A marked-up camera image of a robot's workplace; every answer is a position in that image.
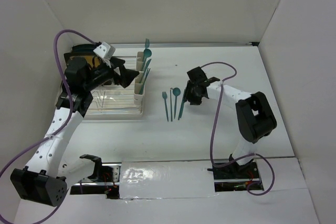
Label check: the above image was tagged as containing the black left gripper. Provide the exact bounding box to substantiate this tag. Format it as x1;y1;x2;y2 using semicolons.
83;56;139;91

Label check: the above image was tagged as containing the teal chopstick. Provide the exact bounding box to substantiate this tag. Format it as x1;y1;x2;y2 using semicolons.
140;70;149;94
170;88;173;122
141;68;151;95

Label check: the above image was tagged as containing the teal spoon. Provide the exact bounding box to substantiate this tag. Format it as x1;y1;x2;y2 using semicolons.
142;48;152;71
172;87;181;118

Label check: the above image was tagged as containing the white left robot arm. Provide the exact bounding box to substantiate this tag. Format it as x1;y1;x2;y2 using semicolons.
10;57;139;207

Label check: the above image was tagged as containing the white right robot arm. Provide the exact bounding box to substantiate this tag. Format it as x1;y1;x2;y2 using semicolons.
178;65;277;178

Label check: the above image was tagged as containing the small teal fork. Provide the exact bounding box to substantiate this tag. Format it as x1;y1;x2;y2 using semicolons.
162;91;169;121

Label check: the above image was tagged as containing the clear dish rack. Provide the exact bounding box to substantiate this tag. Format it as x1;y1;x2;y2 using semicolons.
84;56;144;121

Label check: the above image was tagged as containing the cream utensil holder near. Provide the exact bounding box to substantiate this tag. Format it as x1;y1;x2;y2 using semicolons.
134;71;144;105

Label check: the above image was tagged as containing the black framed yellow plate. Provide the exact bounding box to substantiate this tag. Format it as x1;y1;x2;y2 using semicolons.
64;44;101;68

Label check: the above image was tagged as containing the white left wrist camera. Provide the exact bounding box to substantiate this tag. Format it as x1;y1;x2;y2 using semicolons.
93;42;115;64

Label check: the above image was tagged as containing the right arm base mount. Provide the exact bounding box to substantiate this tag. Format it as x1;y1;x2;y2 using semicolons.
207;159;264;192

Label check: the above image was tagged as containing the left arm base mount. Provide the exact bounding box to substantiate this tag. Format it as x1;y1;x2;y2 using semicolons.
70;154;121;199

